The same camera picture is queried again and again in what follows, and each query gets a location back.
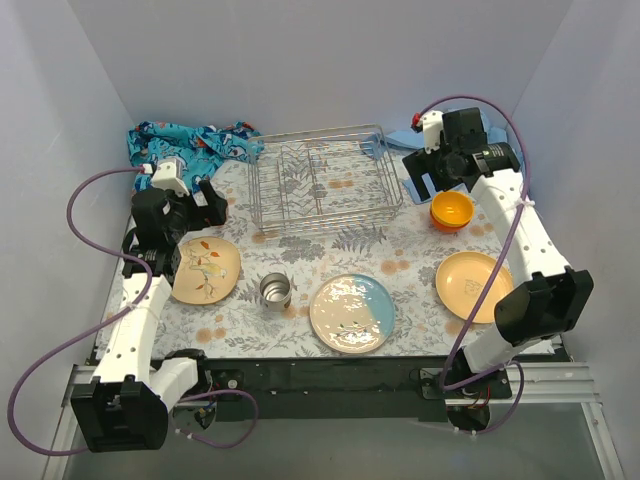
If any steel tumbler cup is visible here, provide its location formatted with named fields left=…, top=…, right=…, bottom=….
left=259, top=272, right=292, bottom=312

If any yellow bowl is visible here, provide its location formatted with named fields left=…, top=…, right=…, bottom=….
left=430, top=191, right=474, bottom=228

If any red orange bowl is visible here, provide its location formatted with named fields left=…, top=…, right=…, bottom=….
left=430, top=210, right=472, bottom=234

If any wire dish rack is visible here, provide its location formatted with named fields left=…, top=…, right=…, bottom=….
left=247, top=124, right=403, bottom=235

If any beige and blue plate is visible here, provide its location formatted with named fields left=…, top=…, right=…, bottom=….
left=309, top=274, right=396, bottom=355

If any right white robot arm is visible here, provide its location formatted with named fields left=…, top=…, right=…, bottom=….
left=403, top=108, right=594, bottom=398

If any aluminium frame rail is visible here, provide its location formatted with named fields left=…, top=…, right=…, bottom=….
left=43, top=359, right=623, bottom=479

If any floral table mat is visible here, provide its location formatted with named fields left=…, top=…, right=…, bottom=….
left=152, top=160, right=502, bottom=359

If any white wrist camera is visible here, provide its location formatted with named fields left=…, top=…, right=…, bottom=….
left=142, top=156, right=190, bottom=197
left=411, top=110, right=443, bottom=153

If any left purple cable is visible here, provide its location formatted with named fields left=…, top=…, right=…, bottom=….
left=6, top=165, right=260, bottom=457

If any beige bird pattern plate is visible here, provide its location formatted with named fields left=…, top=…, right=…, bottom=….
left=172, top=236, right=241, bottom=305

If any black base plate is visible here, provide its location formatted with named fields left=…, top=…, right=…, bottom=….
left=198, top=357, right=512, bottom=422

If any light blue shirt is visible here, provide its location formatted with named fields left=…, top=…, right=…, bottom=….
left=360, top=112, right=508, bottom=205

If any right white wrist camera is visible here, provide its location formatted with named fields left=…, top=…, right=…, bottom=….
left=411, top=110, right=443, bottom=153

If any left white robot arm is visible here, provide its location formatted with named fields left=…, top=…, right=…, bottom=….
left=71, top=180, right=228, bottom=452

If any blue shark pattern cloth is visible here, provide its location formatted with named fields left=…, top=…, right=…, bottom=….
left=127, top=122, right=260, bottom=193

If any plain orange plate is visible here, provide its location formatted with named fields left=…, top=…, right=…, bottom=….
left=435, top=251, right=514, bottom=324

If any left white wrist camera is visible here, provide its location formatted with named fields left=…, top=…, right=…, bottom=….
left=142, top=156, right=190, bottom=197

